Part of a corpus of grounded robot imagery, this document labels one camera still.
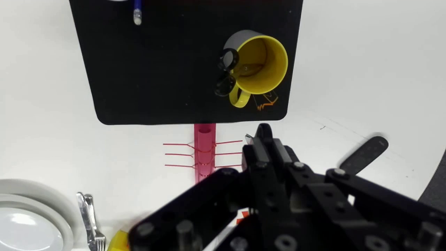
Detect black rectangular mat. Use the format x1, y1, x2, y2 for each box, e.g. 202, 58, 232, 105
68, 0, 304, 125

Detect black handled scissors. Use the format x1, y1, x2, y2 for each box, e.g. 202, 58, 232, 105
213, 45, 241, 98

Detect small white plate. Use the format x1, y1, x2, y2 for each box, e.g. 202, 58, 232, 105
0, 204, 64, 251

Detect red plastic rack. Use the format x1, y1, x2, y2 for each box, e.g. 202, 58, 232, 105
161, 122, 245, 185

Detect large white plate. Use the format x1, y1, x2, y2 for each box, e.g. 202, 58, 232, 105
0, 177, 78, 251

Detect blue pen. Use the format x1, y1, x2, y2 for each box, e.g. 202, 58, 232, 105
132, 0, 143, 26

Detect black marker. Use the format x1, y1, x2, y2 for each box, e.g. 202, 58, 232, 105
337, 135, 390, 175

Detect red cube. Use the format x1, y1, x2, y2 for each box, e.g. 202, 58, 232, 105
234, 209, 248, 227

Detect white mug yellow inside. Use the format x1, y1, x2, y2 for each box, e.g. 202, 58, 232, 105
221, 27, 290, 110

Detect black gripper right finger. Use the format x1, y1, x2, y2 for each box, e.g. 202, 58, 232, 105
267, 125, 323, 188

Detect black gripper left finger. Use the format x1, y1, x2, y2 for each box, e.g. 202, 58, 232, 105
239, 122, 281, 188

